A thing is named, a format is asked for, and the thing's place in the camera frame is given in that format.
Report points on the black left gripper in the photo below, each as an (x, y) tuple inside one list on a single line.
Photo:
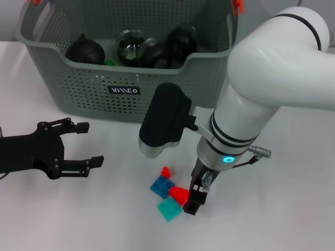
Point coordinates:
[(31, 154)]

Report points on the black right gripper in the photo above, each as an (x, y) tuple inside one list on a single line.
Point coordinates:
[(200, 177)]

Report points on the red sloped toy brick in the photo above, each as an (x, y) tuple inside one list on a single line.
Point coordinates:
[(179, 194)]

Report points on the cyan toy brick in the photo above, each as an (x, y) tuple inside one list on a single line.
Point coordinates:
[(169, 209)]

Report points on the blue toy brick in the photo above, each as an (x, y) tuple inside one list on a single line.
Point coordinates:
[(162, 185)]

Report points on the green toy brick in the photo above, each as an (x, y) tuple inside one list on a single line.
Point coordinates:
[(110, 62)]

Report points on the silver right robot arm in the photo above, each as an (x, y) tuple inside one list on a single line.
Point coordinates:
[(261, 78)]

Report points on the grey-green perforated storage bin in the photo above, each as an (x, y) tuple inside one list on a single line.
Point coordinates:
[(104, 78)]

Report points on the orange bin rim piece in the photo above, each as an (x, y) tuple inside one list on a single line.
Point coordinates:
[(238, 6)]

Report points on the small red toy brick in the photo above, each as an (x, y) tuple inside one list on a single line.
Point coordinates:
[(165, 171)]

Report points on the black round teapot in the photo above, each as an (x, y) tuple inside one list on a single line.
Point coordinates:
[(86, 53)]

